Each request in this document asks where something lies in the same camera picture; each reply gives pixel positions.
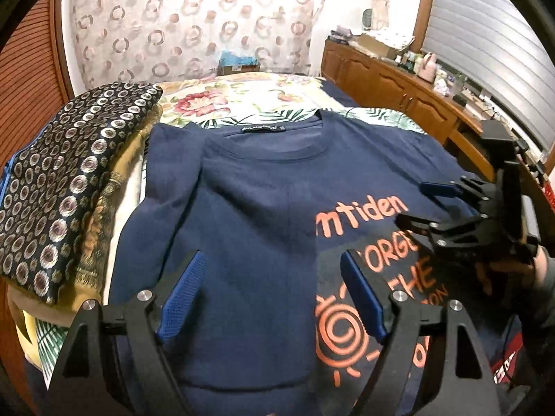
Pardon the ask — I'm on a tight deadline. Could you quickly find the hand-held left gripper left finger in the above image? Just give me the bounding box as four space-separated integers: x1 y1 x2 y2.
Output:
45 249 209 416

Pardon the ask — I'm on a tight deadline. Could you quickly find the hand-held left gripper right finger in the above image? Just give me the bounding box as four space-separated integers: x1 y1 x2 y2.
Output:
339 249 506 416

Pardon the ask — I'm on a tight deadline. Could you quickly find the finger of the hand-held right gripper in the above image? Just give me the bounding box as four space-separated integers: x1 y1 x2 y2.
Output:
419 176 500 214
396 212 500 261

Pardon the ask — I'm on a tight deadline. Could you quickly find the navy printed t-shirt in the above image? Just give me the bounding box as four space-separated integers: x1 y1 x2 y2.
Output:
102 110 521 416

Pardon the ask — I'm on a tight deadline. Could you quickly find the person's right forearm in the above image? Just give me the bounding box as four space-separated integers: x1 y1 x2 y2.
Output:
516 255 555 356

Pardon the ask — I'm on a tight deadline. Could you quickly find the person's right hand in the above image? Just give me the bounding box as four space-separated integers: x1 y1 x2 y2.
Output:
475 251 549 299

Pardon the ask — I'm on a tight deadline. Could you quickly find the palm leaf printed sheet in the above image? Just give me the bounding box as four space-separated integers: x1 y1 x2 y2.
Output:
26 104 428 388

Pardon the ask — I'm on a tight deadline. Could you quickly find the gold patterned cloth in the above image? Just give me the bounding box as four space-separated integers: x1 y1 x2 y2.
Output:
9 108 161 343

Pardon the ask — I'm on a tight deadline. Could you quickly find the wooden sideboard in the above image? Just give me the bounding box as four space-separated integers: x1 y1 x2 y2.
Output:
321 37 504 183

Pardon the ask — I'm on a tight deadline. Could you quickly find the pink handbag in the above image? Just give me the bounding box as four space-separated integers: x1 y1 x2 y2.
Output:
418 51 436 83

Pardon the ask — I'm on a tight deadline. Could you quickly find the row of small bottles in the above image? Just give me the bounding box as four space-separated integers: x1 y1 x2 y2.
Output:
392 50 423 72

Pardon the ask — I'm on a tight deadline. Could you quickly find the red printed cloth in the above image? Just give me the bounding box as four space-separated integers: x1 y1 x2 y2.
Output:
494 329 527 384

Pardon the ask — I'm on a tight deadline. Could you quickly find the navy cloth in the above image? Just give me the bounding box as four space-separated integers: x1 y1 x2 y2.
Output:
321 82 360 109

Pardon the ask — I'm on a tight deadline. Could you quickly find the open cardboard box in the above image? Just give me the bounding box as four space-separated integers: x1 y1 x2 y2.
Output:
356 34 400 59

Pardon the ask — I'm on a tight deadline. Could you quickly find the white spotted cloth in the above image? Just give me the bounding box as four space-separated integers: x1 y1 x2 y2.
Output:
373 28 417 50

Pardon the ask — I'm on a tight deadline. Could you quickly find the dark circle-patterned folded cloth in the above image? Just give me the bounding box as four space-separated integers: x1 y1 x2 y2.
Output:
0 81 163 306

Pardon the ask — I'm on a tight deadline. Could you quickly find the floral bed sheet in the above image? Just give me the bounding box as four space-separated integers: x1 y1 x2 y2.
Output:
150 73 360 128

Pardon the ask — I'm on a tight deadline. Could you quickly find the small cardboard box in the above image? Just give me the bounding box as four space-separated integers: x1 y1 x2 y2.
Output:
217 63 261 76

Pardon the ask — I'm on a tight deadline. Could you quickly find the light blue cloth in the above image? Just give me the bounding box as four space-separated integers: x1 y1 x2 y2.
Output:
219 51 260 67

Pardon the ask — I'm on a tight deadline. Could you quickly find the brown louvered wardrobe door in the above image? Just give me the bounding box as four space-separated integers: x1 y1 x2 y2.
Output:
0 0 74 170

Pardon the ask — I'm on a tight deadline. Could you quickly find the circle print curtain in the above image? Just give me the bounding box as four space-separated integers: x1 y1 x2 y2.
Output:
69 0 330 92

